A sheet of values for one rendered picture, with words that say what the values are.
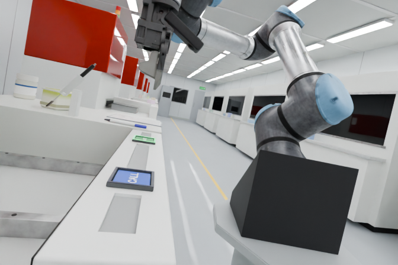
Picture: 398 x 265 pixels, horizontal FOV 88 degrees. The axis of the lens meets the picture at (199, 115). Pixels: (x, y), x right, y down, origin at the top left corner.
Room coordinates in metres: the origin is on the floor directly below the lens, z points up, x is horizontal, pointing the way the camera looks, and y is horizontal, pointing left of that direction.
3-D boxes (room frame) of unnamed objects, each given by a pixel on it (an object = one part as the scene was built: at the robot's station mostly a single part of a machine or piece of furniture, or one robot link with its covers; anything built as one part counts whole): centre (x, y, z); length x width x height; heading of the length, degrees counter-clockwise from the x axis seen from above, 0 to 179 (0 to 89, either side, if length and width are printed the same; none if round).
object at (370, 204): (3.37, -2.41, 1.00); 1.80 x 1.08 x 2.00; 12
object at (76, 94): (0.65, 0.41, 1.03); 0.06 x 0.04 x 0.13; 102
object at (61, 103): (0.74, 0.51, 1.00); 0.07 x 0.07 x 0.07; 76
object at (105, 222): (0.40, 0.10, 0.89); 0.55 x 0.09 x 0.14; 12
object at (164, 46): (0.51, 0.12, 1.19); 0.05 x 0.02 x 0.09; 12
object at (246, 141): (5.52, -1.95, 1.00); 1.80 x 1.08 x 2.00; 12
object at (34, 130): (0.79, 0.45, 0.89); 0.62 x 0.35 x 0.14; 102
